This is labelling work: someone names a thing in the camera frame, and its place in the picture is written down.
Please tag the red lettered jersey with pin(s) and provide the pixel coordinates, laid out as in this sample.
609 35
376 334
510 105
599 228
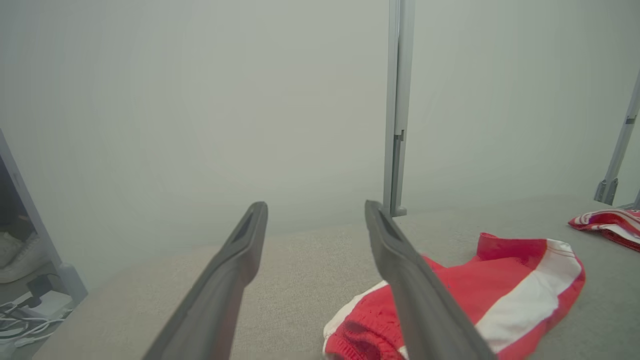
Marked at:
610 225

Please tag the grey slanted metal strut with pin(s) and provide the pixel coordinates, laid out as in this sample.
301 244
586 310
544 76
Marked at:
617 155

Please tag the white sneaker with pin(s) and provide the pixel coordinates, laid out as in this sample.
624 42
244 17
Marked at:
20 260

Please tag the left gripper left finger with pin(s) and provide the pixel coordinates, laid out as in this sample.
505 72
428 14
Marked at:
220 290

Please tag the black power plug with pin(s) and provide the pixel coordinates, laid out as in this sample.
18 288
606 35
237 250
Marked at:
40 287

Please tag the white power strip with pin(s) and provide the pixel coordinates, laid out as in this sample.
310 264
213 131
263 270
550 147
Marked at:
52 302

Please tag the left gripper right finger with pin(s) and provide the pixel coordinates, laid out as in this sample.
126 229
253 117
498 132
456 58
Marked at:
415 295

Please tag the grey metal partition post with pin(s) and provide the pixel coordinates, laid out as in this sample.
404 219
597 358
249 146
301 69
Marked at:
35 225
399 100

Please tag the red white striped garment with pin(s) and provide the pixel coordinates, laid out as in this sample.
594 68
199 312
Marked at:
480 285

